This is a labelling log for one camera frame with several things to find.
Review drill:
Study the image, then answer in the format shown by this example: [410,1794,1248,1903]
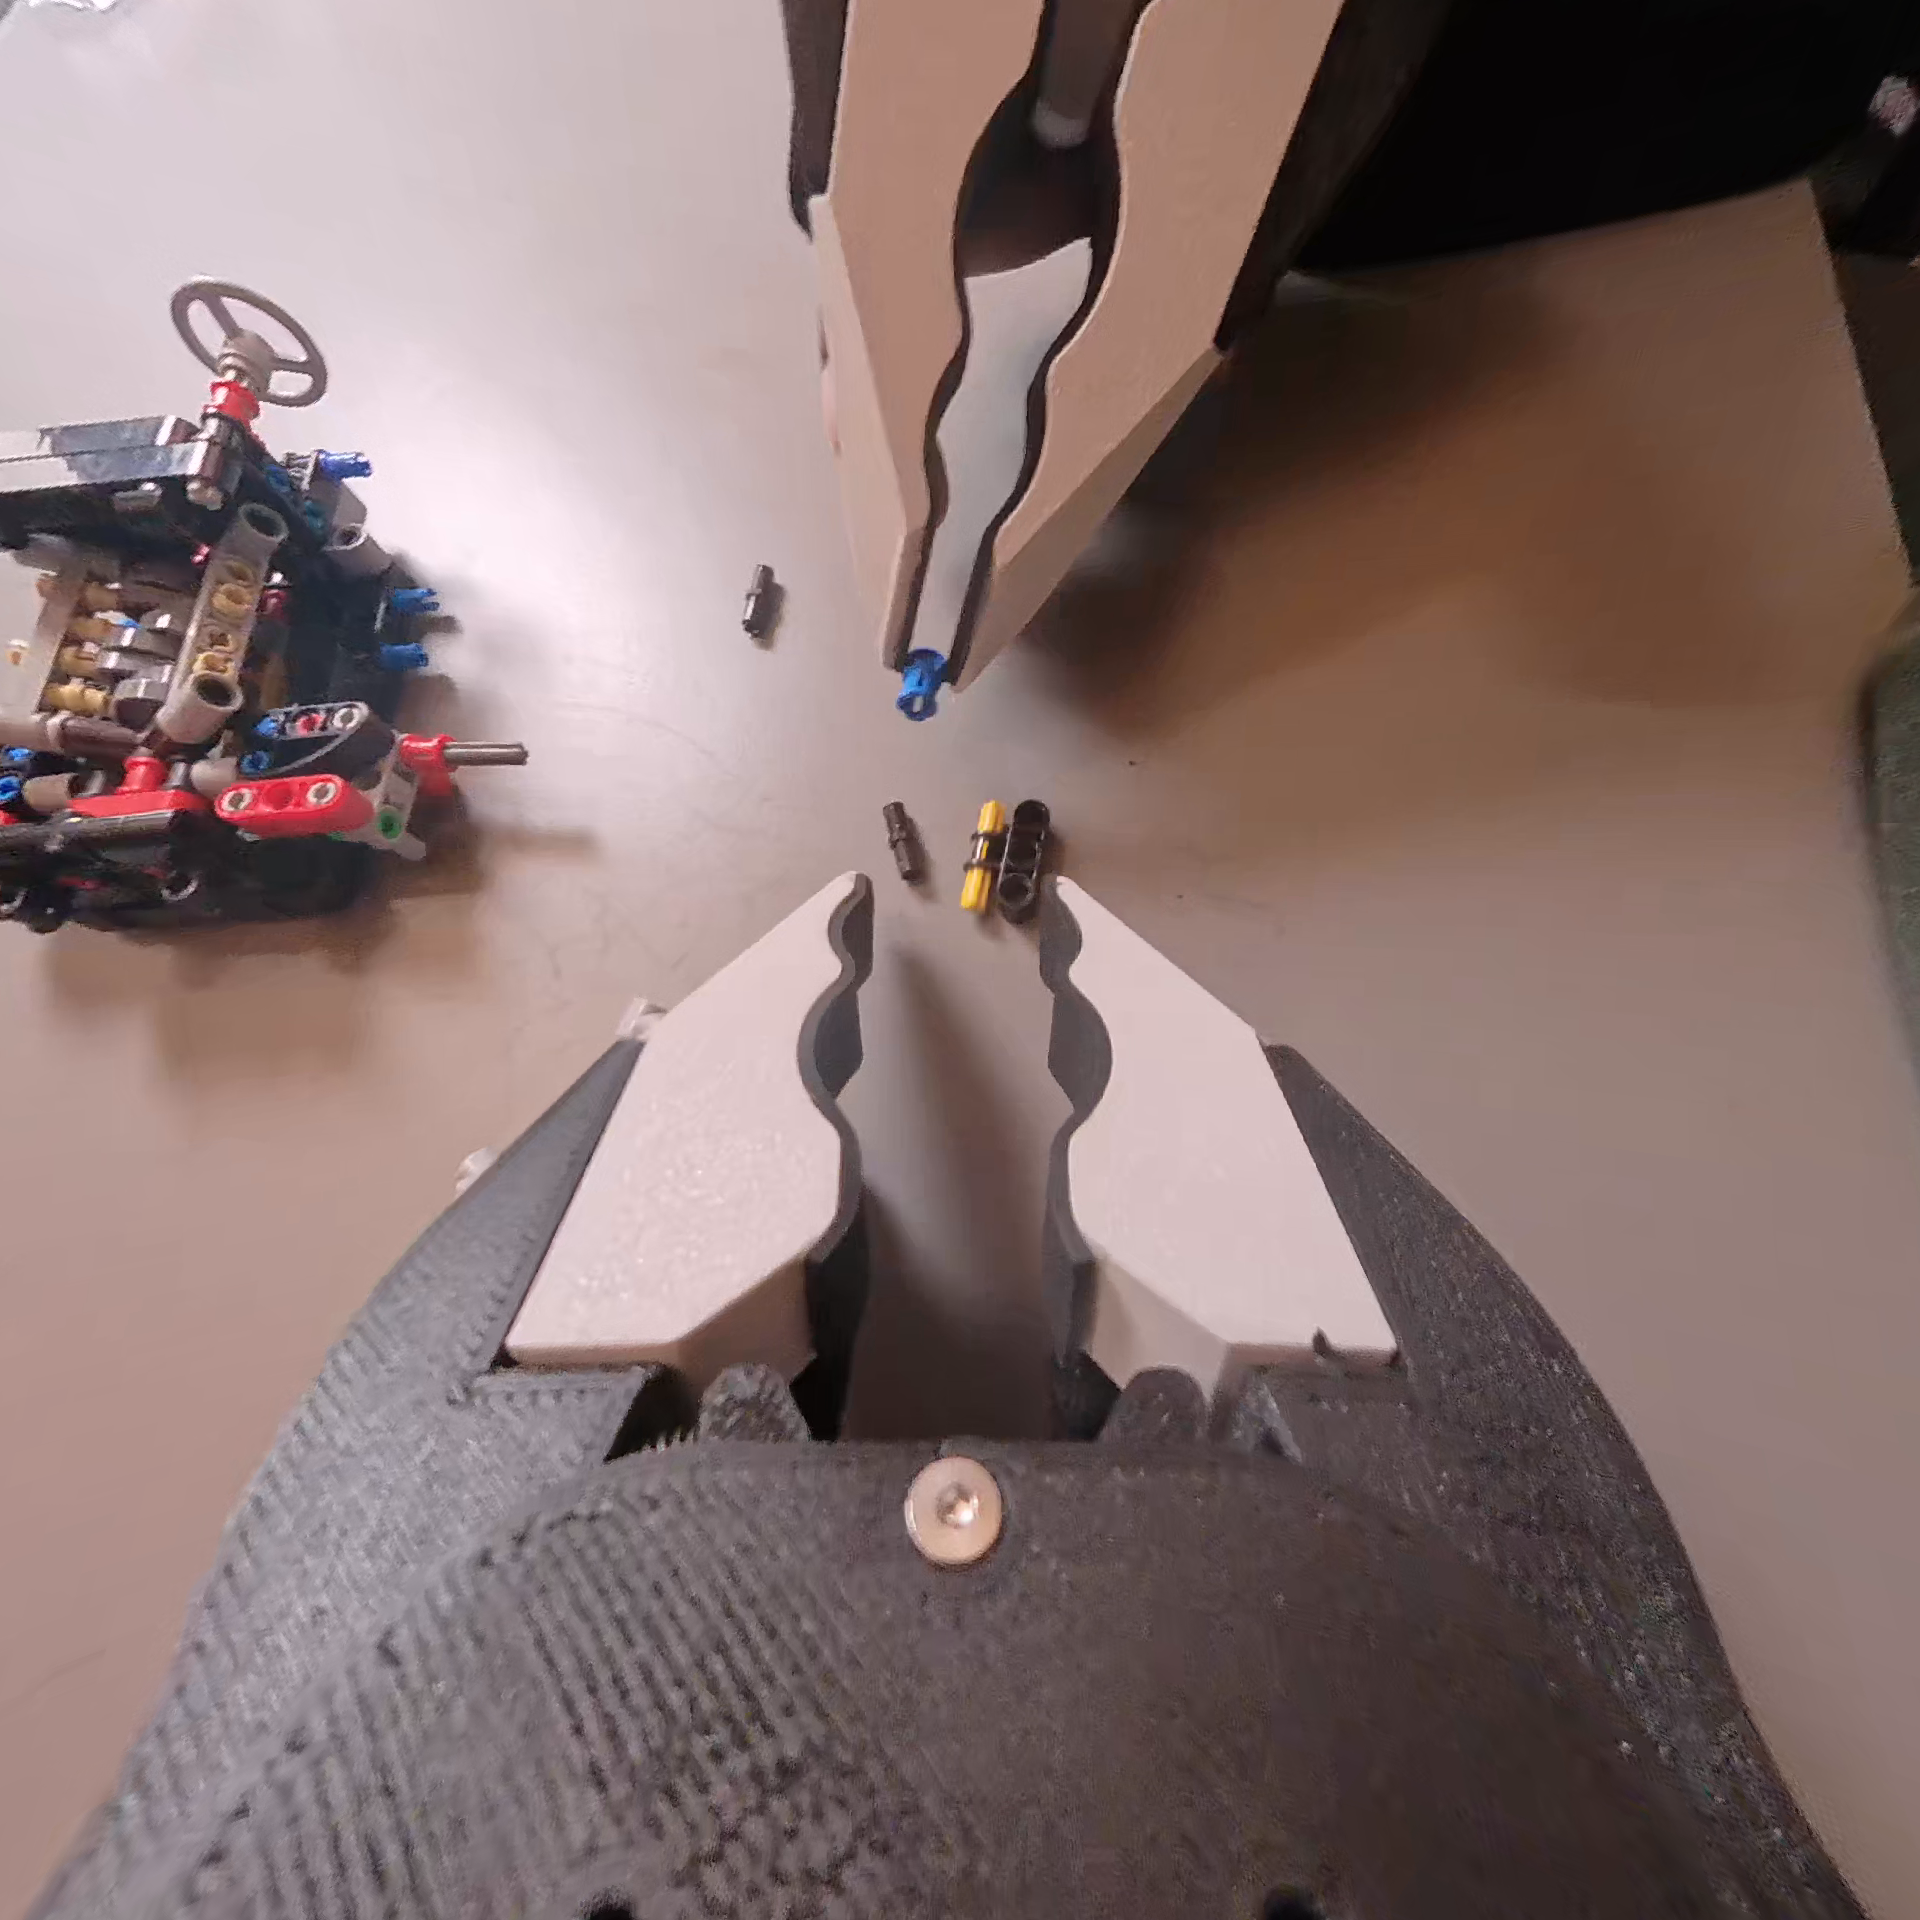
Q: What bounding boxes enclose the partly built lego car chassis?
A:
[0,277,530,934]

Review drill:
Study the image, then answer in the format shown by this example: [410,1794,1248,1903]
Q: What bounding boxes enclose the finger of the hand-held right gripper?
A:
[807,0,1039,663]
[947,0,1346,693]

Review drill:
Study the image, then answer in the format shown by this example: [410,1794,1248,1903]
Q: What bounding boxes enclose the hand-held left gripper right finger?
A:
[1039,878,1400,1419]

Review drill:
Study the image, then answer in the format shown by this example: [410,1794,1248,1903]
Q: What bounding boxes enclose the black lego cross connector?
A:
[989,800,1058,921]

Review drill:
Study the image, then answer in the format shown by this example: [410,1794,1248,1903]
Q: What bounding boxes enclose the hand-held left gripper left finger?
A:
[503,872,875,1401]

